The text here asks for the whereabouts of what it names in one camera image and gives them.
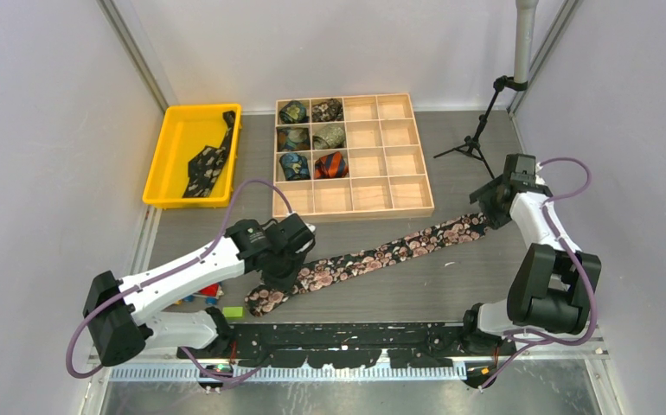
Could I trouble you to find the pink floral black tie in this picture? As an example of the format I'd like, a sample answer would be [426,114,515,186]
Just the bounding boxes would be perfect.
[244,213,491,317]

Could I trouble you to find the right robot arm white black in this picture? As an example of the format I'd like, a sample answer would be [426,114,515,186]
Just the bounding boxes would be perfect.
[459,154,602,355]

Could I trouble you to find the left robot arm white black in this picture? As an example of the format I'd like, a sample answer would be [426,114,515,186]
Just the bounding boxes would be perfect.
[83,214,316,367]

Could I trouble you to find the black mini tripod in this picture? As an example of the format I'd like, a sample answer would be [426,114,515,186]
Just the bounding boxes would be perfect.
[433,75,528,179]

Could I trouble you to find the blue paisley rolled tie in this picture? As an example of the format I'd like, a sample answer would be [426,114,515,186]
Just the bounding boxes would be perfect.
[279,152,311,182]

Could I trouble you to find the orange navy striped rolled tie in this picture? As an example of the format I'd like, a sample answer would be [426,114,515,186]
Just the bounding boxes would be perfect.
[314,151,349,180]

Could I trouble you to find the green block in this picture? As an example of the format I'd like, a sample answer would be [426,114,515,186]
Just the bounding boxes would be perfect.
[221,306,245,319]

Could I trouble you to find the red toy truck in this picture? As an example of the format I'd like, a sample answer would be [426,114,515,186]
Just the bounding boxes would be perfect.
[175,283,224,306]

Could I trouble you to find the wooden compartment tray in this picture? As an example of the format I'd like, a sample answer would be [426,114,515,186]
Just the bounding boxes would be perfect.
[272,93,435,222]

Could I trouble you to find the teal brown rolled tie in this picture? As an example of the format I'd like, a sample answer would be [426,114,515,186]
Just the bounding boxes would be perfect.
[277,127,311,152]

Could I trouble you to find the olive paisley rolled tie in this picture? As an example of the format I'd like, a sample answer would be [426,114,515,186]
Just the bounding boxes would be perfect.
[312,124,346,150]

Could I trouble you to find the black patterned tie in bin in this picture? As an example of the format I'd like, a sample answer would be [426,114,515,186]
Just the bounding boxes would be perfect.
[183,111,236,198]

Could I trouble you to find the dark green rolled tie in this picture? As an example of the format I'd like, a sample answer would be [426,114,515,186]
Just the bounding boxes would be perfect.
[278,100,309,125]

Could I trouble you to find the dark brown floral rolled tie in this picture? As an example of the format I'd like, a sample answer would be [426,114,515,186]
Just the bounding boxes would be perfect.
[311,98,344,123]

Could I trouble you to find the yellow plastic bin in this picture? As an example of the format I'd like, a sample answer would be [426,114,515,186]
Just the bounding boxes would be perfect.
[142,103,242,209]

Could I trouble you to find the grey vertical pole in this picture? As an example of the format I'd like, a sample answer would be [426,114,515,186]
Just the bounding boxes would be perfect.
[513,0,539,85]

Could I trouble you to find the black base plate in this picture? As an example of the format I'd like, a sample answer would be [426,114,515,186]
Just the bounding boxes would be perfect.
[189,322,516,369]

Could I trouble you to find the aluminium rail frame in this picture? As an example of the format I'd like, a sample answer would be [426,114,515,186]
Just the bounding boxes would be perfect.
[83,337,609,385]

